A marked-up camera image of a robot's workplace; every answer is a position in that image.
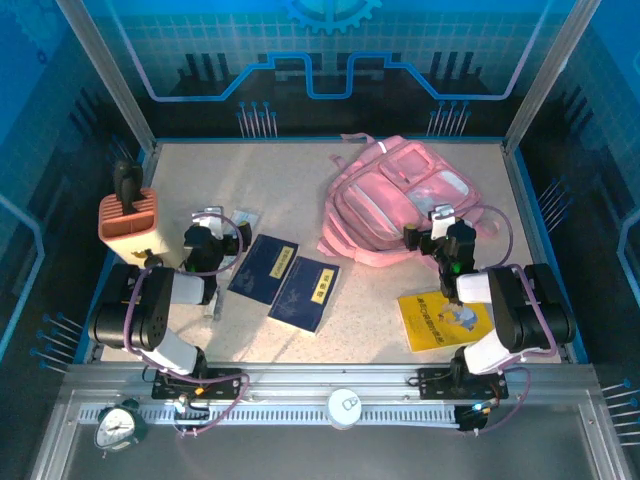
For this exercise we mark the clear plastic stationery pouch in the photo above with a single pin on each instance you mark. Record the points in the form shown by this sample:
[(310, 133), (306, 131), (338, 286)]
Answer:
[(248, 217)]

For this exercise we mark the dark blue book yellow label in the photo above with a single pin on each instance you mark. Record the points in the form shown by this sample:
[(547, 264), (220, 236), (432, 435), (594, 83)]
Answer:
[(300, 300), (260, 270)]

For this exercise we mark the pink school backpack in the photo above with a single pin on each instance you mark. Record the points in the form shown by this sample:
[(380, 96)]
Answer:
[(380, 200)]

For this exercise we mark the yellow picture book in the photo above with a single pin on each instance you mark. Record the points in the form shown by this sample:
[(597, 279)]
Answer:
[(430, 325)]

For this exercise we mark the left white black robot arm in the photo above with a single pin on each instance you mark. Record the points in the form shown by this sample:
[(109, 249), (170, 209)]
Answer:
[(150, 300)]

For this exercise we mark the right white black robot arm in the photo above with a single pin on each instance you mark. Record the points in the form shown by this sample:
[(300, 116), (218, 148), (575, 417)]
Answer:
[(525, 310)]

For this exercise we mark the black round knob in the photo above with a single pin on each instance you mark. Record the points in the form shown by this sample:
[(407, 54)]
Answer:
[(153, 261)]

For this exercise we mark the orange cream knife block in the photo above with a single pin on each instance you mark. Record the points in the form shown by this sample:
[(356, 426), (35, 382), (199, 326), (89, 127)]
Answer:
[(127, 225)]

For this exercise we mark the white round button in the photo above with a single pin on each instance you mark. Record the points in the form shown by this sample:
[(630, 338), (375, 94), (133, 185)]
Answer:
[(344, 410)]

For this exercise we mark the green alarm clock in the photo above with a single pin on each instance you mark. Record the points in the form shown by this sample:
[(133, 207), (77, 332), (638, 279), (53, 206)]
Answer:
[(117, 430)]

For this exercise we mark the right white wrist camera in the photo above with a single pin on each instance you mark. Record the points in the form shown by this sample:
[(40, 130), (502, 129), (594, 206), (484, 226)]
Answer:
[(442, 222)]

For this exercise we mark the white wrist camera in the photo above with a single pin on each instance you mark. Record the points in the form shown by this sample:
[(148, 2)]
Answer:
[(212, 220), (442, 222)]

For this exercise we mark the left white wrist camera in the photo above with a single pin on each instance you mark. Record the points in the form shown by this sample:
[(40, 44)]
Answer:
[(212, 220)]

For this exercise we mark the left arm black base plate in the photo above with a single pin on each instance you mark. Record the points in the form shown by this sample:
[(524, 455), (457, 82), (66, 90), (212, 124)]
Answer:
[(227, 382)]

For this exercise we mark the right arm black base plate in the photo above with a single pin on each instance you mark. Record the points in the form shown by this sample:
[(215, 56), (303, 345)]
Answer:
[(430, 382)]

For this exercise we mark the aluminium front frame rail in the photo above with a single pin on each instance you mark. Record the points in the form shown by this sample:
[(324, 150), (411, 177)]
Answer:
[(325, 375)]

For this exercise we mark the aluminium frame post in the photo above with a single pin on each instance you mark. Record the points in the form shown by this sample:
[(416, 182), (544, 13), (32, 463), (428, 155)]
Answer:
[(550, 75), (112, 75)]

